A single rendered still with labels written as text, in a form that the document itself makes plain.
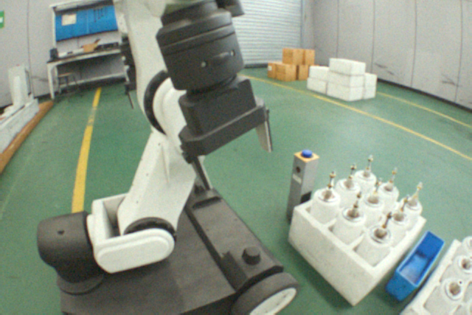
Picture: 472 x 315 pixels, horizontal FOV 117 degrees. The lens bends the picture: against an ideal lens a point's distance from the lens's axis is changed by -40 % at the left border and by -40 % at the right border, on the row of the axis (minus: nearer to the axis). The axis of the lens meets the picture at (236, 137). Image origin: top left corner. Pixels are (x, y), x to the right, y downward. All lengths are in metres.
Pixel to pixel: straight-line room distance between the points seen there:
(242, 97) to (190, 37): 0.10
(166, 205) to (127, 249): 0.14
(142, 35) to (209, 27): 0.23
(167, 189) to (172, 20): 0.39
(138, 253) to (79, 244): 0.15
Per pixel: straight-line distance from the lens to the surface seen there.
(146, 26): 0.45
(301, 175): 0.91
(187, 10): 0.25
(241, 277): 0.62
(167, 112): 0.42
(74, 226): 0.62
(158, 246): 0.59
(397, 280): 0.88
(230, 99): 0.27
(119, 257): 0.60
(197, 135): 0.27
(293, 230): 0.91
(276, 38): 6.67
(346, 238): 0.78
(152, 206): 0.56
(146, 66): 0.45
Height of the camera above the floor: 0.72
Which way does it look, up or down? 24 degrees down
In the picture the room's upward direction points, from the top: straight up
